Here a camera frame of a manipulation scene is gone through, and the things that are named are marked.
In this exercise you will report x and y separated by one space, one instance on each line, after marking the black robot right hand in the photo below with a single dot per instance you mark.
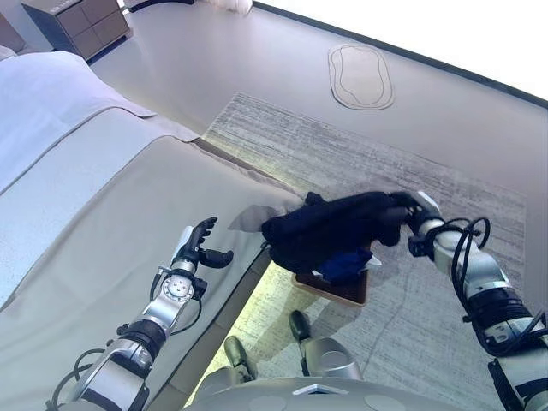
424 207

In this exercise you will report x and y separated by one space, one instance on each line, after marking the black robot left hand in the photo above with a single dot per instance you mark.
190 252

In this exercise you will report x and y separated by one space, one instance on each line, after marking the white shirt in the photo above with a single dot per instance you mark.
373 262

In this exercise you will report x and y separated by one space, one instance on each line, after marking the black garment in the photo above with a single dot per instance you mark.
325 227

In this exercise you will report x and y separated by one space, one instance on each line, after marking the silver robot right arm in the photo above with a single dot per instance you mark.
484 274

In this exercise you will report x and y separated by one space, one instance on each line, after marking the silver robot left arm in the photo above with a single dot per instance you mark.
158 312

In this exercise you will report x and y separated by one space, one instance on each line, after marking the bed with beige cover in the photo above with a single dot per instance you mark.
107 214

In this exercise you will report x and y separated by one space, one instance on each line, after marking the woven wicker basket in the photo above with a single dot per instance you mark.
347 293

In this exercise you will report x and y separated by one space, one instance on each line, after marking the grey striped rug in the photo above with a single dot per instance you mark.
342 150

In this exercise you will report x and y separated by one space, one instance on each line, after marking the silver robot left leg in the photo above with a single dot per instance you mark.
237 355

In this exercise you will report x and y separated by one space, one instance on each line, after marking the silver robot leg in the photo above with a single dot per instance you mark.
325 355
237 355

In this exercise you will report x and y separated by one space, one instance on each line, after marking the small oval beige mat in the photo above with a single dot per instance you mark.
361 77

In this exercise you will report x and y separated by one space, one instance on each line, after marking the dark window floor track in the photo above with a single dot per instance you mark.
428 55

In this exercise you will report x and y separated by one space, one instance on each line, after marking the silver robot right leg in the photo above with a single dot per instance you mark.
325 355

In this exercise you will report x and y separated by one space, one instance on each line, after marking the grey robot torso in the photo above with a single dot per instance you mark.
299 396

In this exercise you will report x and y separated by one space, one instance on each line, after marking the white duvet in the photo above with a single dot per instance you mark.
43 107

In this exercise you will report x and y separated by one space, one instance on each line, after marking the brown wooden nightstand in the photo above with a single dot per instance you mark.
85 30

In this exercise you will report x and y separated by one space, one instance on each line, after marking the white sheer curtain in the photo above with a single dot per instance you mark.
231 4

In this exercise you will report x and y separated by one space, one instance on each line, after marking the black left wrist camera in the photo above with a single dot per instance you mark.
200 289

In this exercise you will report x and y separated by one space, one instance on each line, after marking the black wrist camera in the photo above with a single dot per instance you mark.
200 289
415 247

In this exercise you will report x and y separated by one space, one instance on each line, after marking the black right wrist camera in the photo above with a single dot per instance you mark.
415 247

